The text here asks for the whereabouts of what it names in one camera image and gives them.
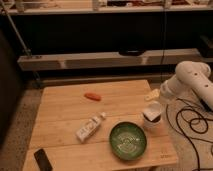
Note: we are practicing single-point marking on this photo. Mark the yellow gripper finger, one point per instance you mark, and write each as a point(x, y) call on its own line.
point(152, 95)

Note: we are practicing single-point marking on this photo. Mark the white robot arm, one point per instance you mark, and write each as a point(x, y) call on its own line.
point(188, 75)

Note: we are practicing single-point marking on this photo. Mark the white cup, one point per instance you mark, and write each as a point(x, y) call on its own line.
point(152, 114)

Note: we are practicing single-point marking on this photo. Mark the long grey shelf beam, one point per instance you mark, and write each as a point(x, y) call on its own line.
point(108, 59)

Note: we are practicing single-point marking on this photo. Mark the green bowl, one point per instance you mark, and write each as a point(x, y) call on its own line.
point(127, 141)

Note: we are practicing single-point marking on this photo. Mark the orange carrot toy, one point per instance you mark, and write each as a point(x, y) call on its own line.
point(93, 96)

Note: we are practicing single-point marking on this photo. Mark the metal diagonal pole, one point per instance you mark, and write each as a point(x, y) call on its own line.
point(26, 50)

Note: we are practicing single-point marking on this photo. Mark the black phone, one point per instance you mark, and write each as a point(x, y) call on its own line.
point(42, 160)

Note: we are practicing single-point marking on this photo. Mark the upper wooden shelf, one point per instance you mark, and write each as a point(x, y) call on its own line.
point(26, 7)

